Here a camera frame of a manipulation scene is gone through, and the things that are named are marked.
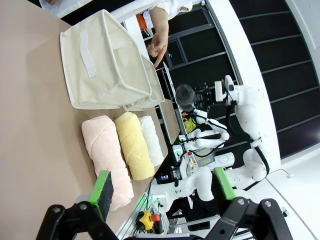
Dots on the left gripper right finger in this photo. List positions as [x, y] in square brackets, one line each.
[225, 185]

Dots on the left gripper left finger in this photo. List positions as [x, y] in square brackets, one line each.
[103, 195]

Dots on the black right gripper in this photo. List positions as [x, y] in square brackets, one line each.
[205, 96]

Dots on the white towel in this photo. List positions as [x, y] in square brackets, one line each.
[152, 142]

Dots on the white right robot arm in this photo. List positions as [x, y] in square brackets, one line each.
[250, 112]

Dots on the small white background robot arm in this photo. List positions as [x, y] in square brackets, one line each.
[207, 142]

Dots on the person's left forearm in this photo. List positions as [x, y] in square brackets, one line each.
[160, 20]

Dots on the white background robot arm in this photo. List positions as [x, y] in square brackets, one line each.
[190, 185]

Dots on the person's left hand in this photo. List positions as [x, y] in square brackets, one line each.
[160, 45]

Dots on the white device with display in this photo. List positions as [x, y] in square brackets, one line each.
[217, 159]

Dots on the yellow emergency stop button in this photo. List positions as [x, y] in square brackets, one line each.
[146, 220]

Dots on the cream fabric basket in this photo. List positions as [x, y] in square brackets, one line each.
[87, 82]
[155, 85]

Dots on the yellow rolled towel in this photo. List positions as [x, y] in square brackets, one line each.
[133, 147]

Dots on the person in white coat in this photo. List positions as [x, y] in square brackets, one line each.
[172, 6]

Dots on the orange background object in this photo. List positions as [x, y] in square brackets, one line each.
[141, 21]

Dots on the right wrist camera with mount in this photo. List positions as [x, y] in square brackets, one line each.
[185, 96]

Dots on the aluminium frame rail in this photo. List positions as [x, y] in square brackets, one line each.
[135, 217]

